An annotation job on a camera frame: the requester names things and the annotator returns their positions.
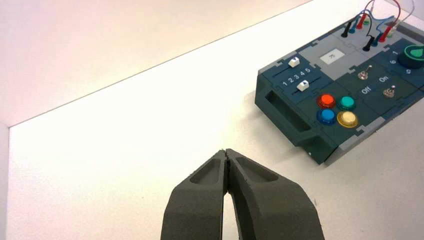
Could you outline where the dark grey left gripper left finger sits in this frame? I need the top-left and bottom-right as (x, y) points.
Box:
(160, 149), (229, 240)

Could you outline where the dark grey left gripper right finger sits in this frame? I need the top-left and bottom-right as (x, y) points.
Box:
(225, 148), (326, 240)

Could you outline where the blue round push button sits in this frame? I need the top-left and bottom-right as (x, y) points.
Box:
(316, 108), (337, 126)

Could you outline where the yellow round push button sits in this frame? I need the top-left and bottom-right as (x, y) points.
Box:
(336, 110), (359, 129)

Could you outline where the red round push button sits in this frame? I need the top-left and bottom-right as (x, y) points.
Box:
(316, 93), (337, 110)

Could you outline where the teal round push button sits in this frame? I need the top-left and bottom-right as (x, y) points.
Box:
(337, 96), (357, 112)

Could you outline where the dark teal grey control box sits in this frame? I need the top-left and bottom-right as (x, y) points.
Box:
(254, 18), (424, 166)

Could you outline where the white rectangular label plate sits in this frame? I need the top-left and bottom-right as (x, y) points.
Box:
(319, 48), (346, 66)

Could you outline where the green black rotary knob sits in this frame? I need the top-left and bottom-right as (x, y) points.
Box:
(397, 43), (424, 70)

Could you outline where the metal toggle switch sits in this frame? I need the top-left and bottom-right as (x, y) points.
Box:
(357, 64), (373, 81)
(382, 85), (397, 99)

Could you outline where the black wire with banana plugs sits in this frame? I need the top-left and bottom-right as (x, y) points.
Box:
(341, 13), (376, 53)

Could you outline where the blue wire with banana plugs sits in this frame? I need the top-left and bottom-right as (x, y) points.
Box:
(348, 13), (396, 48)

